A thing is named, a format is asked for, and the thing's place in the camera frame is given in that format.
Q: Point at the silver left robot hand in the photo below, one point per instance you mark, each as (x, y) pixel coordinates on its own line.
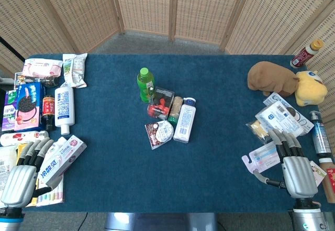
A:
(19, 184)

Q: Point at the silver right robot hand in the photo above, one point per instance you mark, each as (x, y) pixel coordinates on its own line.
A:
(299, 176)

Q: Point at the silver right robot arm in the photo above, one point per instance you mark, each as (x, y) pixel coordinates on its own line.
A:
(308, 219)

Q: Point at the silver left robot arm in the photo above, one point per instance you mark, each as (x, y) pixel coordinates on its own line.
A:
(10, 219)

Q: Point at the clear plastic bag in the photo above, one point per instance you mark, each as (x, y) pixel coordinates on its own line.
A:
(259, 131)

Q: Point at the white green snack packet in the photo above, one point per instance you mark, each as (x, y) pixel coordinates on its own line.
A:
(74, 70)

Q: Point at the wedge-shaped packaged food container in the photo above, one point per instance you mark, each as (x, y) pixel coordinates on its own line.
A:
(158, 135)

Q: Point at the floral printed card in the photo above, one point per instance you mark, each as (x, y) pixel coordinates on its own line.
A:
(319, 174)

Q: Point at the white printed pouch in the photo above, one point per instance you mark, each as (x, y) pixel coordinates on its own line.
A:
(6, 163)

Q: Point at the brown drink bottle red label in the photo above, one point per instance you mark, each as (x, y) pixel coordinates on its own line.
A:
(329, 178)

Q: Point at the yellow flat packet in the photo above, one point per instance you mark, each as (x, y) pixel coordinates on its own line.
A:
(20, 152)

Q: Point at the pastel coloured stick pack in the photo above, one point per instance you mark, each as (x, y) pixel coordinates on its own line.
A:
(52, 195)

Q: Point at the pink toothbrush blister pack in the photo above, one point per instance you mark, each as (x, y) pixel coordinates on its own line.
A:
(263, 157)

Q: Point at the blue pump bottle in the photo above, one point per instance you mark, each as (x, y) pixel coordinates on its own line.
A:
(320, 136)

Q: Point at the white tube with red print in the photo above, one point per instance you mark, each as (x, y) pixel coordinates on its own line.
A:
(21, 138)

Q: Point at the white and pink toothpaste box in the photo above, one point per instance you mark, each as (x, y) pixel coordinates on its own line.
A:
(64, 159)

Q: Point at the small white tube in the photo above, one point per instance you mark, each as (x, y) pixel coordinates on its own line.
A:
(60, 142)

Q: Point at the white packet with round window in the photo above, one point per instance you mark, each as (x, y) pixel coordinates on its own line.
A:
(301, 117)

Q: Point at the white and blue flat packet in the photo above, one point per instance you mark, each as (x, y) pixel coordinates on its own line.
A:
(281, 118)

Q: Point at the purple and green pack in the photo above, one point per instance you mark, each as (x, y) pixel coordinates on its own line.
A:
(9, 110)

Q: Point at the blue oreo cookie box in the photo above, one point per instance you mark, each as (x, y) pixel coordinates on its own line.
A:
(28, 108)

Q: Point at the dark sauce bottle red label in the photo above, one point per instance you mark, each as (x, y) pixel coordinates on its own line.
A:
(48, 110)

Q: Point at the yellow plush toy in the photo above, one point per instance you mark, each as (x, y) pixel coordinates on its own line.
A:
(310, 89)

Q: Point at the large white bottle blue print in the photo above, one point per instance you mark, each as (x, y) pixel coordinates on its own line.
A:
(64, 108)

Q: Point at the blue table cloth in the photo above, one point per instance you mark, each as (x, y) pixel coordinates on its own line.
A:
(117, 163)

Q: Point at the brown plush toy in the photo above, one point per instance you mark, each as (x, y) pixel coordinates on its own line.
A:
(270, 77)

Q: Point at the small picture card box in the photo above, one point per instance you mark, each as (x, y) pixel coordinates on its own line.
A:
(19, 80)

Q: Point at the dark cola bottle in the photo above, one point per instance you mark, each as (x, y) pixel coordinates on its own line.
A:
(45, 81)

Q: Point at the pink and white soft pack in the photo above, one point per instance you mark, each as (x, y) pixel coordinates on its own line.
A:
(42, 67)

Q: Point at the red bottle with yellow cap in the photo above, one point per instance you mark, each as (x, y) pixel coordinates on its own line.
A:
(303, 55)

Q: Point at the white bottle with blue cap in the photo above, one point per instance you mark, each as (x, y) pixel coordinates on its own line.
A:
(185, 121)

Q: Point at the cork tube with green base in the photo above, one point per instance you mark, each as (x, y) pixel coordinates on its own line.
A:
(176, 109)

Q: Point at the grey robot torso base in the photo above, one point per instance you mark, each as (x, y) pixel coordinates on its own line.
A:
(159, 221)

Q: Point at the black box with red items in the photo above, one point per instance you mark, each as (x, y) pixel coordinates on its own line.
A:
(161, 101)

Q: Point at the green drink bottle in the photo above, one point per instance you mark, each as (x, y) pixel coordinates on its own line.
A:
(145, 87)

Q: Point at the woven bamboo folding screen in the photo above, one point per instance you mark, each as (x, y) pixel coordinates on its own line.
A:
(144, 5)

